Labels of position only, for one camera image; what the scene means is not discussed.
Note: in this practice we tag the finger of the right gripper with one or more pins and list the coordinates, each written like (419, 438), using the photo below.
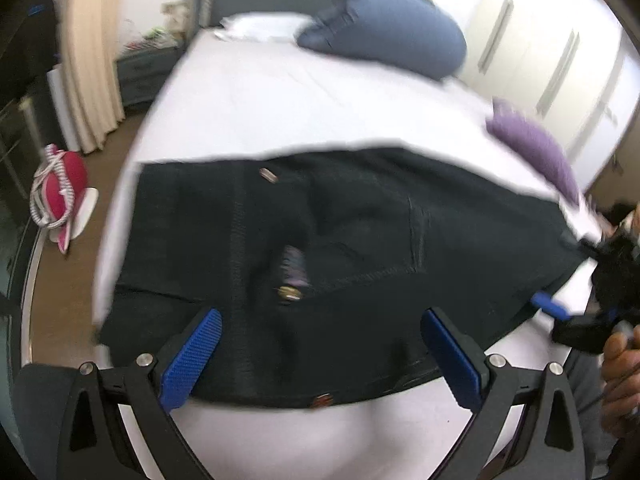
(545, 303)

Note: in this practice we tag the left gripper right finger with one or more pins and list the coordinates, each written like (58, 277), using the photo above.
(524, 423)

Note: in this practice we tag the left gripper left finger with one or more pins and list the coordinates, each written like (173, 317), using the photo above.
(94, 442)

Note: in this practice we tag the black denim pants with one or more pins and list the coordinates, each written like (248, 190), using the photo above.
(321, 266)

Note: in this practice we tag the operator right hand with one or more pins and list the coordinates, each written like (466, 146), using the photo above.
(620, 373)

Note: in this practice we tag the purple cushion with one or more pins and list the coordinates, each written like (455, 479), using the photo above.
(534, 145)

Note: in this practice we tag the pink white stool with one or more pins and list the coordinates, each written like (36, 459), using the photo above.
(61, 201)

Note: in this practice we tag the white wardrobe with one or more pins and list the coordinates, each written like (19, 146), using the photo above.
(561, 62)

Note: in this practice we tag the blue bolster pillow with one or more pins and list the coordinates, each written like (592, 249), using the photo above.
(413, 35)

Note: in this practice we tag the grey nightstand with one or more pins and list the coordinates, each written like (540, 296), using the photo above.
(142, 74)

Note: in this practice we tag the white pillow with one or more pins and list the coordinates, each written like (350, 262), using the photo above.
(263, 27)

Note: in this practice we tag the beige curtain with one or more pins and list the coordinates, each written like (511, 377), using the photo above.
(89, 48)

